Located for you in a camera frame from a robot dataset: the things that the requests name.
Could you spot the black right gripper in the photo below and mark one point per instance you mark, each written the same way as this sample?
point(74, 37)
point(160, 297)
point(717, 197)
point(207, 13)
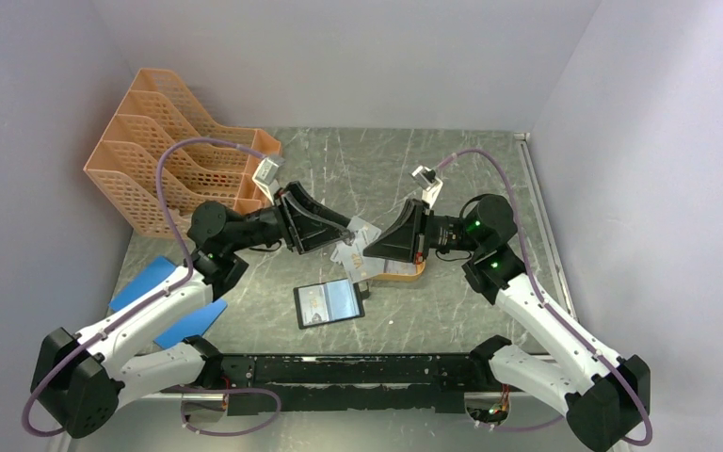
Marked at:
point(407, 239)

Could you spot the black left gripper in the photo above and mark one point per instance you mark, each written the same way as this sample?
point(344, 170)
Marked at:
point(306, 235)

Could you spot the white VIP card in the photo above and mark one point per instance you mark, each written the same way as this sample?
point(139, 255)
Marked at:
point(362, 232)
point(357, 267)

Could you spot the orange oval tray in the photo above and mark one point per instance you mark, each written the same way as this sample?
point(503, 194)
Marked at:
point(401, 279)

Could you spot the black leather card holder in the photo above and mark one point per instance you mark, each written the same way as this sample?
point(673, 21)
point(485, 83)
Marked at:
point(345, 300)

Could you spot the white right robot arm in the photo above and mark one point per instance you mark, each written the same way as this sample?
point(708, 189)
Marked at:
point(602, 395)

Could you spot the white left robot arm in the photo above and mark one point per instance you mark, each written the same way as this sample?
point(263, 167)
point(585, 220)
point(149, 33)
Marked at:
point(81, 379)

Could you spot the credit card in tray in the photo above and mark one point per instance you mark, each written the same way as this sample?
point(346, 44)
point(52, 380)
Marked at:
point(399, 268)

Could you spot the blue folder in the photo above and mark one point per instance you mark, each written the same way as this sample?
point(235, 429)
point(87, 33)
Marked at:
point(196, 323)

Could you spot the orange mesh file organizer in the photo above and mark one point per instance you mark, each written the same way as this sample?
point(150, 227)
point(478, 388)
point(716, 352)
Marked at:
point(158, 111)

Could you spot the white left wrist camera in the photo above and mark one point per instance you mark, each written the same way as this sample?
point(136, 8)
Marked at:
point(265, 176)

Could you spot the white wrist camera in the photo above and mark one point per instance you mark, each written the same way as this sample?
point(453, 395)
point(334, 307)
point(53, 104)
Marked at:
point(265, 176)
point(430, 183)

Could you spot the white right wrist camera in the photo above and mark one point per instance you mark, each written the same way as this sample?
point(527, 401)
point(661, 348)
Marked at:
point(430, 183)

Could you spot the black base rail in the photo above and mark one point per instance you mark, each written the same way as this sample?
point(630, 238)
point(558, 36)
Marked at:
point(355, 382)

